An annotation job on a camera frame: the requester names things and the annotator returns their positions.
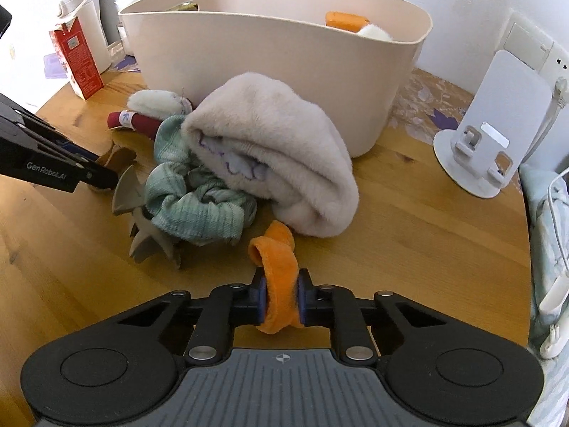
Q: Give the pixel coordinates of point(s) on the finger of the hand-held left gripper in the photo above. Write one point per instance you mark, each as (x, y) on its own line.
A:
(49, 167)
(26, 120)

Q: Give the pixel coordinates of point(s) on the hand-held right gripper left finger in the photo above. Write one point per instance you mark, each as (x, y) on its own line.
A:
(261, 296)

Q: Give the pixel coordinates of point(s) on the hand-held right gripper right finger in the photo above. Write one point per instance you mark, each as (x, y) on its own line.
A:
(303, 296)

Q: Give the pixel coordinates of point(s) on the orange scrunchie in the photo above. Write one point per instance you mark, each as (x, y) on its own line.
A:
(278, 271)

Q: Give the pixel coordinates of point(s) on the grey-brown sock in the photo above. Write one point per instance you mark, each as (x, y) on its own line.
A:
(129, 187)

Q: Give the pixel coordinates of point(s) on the gold tissue box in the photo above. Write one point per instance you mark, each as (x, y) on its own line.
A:
(184, 6)

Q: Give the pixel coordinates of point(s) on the beige plastic basket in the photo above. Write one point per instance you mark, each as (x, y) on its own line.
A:
(266, 49)

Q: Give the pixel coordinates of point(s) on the wooden desktop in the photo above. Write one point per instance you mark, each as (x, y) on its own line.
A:
(422, 240)

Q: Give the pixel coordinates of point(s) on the tan hair clip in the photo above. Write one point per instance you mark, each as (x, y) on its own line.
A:
(118, 155)

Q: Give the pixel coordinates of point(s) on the red white carton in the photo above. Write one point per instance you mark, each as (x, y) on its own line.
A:
(82, 62)

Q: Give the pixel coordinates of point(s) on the dark red roll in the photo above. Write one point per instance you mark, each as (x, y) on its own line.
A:
(144, 123)

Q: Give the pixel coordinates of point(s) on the red and white sock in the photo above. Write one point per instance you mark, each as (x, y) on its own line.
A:
(151, 102)

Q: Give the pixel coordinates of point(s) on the fluffy beige cloth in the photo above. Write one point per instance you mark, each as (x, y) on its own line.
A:
(275, 133)

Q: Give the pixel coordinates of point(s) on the light blue bedding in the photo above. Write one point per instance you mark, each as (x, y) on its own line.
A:
(538, 231)

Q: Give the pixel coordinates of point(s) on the white charger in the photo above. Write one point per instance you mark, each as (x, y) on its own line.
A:
(555, 307)

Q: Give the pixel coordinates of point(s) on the white fluffy plush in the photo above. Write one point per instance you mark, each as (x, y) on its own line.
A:
(375, 33)

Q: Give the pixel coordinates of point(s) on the white phone stand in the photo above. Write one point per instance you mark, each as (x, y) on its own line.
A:
(506, 98)

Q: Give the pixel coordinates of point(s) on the white wall socket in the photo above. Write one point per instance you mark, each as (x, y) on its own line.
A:
(524, 40)

